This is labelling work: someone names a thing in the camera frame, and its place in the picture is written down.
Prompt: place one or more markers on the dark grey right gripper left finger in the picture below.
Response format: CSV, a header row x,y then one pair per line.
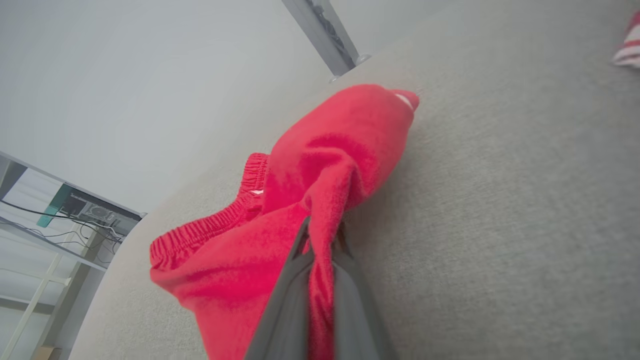
x,y
285,310

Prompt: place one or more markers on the red white basketball shorts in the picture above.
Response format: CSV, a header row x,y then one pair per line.
x,y
325,165

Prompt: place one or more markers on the teal flat box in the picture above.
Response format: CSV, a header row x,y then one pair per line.
x,y
52,207

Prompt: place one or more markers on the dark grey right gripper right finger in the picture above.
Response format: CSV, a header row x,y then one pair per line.
x,y
355,310

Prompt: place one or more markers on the grey metal shelf rack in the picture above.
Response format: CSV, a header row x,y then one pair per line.
x,y
65,260

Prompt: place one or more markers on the grey metal partition post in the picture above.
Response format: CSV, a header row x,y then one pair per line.
x,y
325,35

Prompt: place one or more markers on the red white basketball jersey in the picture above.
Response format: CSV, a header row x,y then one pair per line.
x,y
631,45

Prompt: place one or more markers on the black electronic device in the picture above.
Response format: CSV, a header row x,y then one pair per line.
x,y
100,212

